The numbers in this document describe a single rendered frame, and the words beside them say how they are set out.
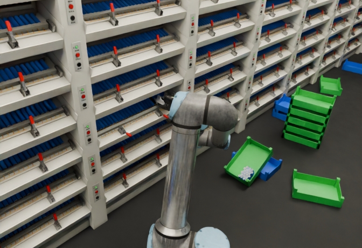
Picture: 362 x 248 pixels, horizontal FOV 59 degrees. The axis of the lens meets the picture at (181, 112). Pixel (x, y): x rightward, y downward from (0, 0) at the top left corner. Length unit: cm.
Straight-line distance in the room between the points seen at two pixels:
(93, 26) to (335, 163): 202
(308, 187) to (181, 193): 127
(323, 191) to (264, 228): 56
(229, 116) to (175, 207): 42
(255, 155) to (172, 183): 118
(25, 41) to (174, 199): 82
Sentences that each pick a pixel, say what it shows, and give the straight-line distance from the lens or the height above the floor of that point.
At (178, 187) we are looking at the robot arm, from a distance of 131.
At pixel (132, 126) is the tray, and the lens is 180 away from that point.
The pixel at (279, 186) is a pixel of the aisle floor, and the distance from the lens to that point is 235.
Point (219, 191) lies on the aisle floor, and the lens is 222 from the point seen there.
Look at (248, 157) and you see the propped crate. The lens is 239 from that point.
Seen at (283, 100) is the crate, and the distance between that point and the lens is 320.
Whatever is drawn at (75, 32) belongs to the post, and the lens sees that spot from 139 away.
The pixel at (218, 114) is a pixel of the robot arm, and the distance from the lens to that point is 121.
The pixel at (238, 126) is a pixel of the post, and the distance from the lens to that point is 273.
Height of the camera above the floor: 156
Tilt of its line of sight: 31 degrees down
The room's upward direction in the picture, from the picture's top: 2 degrees clockwise
